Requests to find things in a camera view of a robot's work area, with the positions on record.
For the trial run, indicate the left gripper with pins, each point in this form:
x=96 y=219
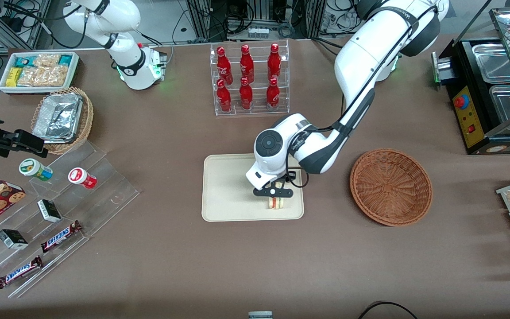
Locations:
x=291 y=178

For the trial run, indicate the triangle sandwich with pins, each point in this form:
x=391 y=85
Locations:
x=276 y=203

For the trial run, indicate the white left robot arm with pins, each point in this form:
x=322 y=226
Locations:
x=361 y=57

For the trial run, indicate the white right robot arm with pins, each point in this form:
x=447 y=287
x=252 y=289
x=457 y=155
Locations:
x=122 y=22

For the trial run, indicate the aluminium foil tray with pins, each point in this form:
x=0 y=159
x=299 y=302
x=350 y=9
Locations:
x=58 y=117

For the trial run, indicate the cream plastic tray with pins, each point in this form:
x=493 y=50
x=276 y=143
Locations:
x=228 y=190

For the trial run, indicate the oval wicker basket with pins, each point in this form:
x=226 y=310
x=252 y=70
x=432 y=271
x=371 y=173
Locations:
x=84 y=126

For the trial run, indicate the round brown wicker basket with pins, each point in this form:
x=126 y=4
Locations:
x=390 y=188

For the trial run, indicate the green lid yogurt cup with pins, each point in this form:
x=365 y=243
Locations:
x=33 y=168

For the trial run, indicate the white plastic bin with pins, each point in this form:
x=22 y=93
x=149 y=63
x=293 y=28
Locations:
x=2 y=86

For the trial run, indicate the red lid yogurt cup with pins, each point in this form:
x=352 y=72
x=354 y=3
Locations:
x=81 y=177

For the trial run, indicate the yellow snack packet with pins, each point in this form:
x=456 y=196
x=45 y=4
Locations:
x=13 y=76

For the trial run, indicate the clear bag of puffed snack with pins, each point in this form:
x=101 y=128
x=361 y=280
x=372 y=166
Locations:
x=42 y=75

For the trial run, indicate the small black carton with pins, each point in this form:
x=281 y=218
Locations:
x=12 y=239
x=49 y=211

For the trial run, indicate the teal snack packet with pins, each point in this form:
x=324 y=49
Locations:
x=24 y=61

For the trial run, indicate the clear acrylic bottle rack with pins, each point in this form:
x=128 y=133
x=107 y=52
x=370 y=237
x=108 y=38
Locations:
x=255 y=110

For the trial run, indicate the clear acrylic stepped stand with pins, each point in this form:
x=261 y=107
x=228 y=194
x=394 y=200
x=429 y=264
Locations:
x=104 y=195

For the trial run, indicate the red cola bottle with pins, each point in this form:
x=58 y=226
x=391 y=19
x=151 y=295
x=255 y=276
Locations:
x=272 y=94
x=274 y=62
x=224 y=96
x=224 y=64
x=246 y=95
x=246 y=63

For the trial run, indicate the snickers chocolate bar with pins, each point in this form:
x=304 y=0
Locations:
x=19 y=272
x=60 y=236

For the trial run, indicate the small grey device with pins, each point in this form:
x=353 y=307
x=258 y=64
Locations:
x=260 y=315

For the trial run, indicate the white power strip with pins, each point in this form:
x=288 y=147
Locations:
x=258 y=33

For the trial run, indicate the grey metal box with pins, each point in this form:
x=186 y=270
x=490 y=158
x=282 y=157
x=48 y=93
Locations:
x=443 y=68

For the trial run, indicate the black yellow food warmer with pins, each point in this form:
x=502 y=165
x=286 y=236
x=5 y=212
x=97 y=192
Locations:
x=469 y=115

